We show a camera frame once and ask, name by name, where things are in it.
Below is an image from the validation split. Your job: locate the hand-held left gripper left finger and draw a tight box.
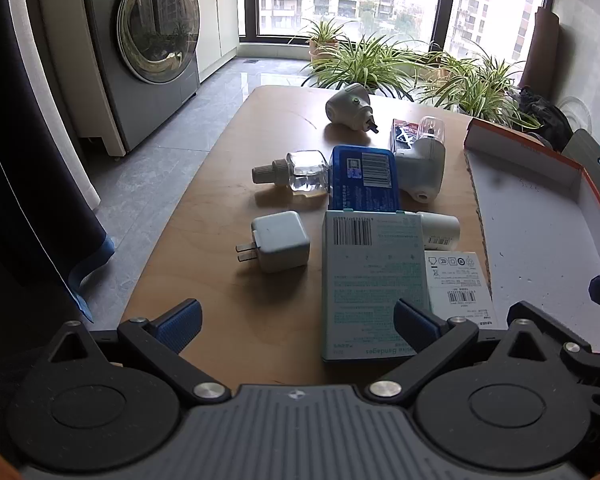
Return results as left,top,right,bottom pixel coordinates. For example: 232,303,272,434
45,298,232,407

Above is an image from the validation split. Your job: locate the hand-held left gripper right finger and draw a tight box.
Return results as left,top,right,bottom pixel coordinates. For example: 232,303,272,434
367,298,561,406

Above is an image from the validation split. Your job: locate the small white printed box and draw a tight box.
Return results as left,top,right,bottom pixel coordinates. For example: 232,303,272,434
424,250,496,331

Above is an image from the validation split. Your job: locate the light teal bandage box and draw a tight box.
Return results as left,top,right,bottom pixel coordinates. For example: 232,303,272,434
321,210,431,363

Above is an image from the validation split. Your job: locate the white plastic tube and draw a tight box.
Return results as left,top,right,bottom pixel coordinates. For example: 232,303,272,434
417,212,461,251

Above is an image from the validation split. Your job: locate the orange cardboard box tray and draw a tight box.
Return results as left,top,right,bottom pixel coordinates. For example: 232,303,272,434
463,117,600,356

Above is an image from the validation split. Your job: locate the white charger plug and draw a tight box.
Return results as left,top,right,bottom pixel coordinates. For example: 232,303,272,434
236,211,311,273

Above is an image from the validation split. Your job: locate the blue box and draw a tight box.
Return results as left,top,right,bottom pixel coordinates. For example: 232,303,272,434
328,145,401,213

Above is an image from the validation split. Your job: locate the clear liquid bottle beige cap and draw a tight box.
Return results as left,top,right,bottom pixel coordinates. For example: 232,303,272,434
252,150,329,196

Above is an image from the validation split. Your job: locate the red playing card box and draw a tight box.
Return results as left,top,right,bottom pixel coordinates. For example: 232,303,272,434
390,119,421,152

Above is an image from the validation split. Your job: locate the grey board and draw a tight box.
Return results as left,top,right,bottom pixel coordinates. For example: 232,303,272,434
562,129,600,197

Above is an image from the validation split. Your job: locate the black bag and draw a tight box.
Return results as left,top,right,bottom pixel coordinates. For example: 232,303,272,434
517,86,574,152

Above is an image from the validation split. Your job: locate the grey repellent heater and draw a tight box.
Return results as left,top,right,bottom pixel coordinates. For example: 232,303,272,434
326,82,381,134

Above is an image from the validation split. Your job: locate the brown rolled mat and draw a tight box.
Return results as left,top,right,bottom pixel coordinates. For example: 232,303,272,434
520,7,561,92

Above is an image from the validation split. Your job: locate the spider plant brown pot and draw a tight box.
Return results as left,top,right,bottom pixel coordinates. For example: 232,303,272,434
415,42,481,106

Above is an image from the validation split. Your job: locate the grey washing machine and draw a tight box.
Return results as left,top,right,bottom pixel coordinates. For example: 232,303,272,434
80,0,201,153

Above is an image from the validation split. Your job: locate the small spider plant beige pot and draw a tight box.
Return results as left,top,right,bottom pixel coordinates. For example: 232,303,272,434
290,17,361,63

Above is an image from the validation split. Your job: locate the white wire fan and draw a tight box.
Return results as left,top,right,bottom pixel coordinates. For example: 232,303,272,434
560,96,592,133

